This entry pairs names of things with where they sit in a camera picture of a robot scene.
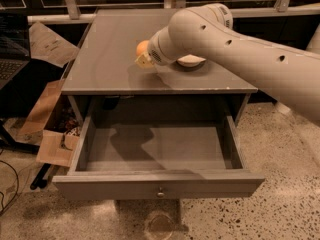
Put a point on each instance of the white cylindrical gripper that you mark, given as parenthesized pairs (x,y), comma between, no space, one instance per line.
(155,52)

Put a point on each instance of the orange fruit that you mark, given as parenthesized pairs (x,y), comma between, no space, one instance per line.
(141,47)

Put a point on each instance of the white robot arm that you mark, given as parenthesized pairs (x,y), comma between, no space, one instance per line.
(289,75)

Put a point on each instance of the grey cabinet with counter top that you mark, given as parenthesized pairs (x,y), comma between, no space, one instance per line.
(105,82)

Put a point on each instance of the grey open top drawer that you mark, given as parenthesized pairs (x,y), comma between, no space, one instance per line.
(131,160)

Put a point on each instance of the small metal drawer knob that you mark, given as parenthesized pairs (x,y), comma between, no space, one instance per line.
(160,193)

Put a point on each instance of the white paper bowl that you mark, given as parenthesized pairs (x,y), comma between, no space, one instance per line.
(190,61)

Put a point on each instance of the crumpled brown paper sheet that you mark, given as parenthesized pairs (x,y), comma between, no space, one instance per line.
(47,45)

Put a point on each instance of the open cardboard box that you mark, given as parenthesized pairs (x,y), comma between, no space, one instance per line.
(57,146)

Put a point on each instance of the black laptop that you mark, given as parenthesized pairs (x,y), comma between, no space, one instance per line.
(14,46)

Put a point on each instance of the black stand leg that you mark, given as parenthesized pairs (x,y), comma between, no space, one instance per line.
(7,142)

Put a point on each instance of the white horizontal rail pipe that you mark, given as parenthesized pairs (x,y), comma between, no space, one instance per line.
(310,9)

